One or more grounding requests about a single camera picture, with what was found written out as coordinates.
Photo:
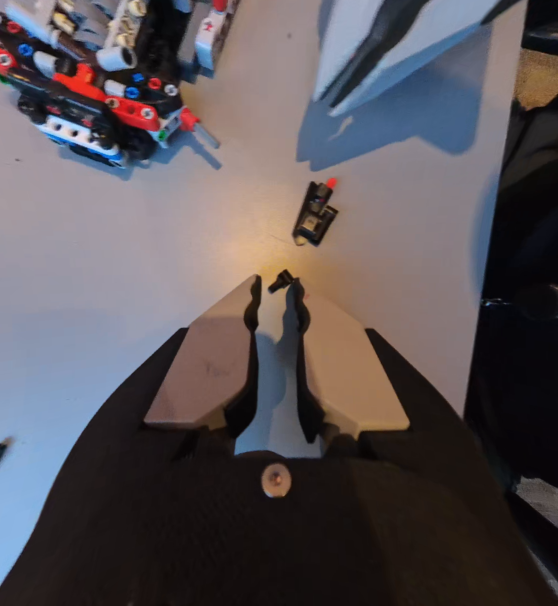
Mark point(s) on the light grey desk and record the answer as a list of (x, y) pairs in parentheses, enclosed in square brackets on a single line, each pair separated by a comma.
[(94, 284)]

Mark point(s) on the black toy assembly red pin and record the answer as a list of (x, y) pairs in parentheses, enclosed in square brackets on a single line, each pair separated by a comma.
[(316, 213)]

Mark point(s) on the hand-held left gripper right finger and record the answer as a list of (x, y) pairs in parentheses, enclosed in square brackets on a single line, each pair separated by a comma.
[(350, 369)]

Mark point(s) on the small black toy connector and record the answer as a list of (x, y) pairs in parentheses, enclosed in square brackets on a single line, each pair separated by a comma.
[(281, 281)]

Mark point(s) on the toy brick vehicle model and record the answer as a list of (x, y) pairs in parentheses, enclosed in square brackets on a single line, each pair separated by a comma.
[(94, 94)]

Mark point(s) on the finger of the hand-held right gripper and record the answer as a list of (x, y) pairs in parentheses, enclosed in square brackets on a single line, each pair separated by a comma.
[(340, 42), (425, 47)]

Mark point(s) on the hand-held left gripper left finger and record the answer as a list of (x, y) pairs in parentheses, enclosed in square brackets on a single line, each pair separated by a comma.
[(208, 369)]

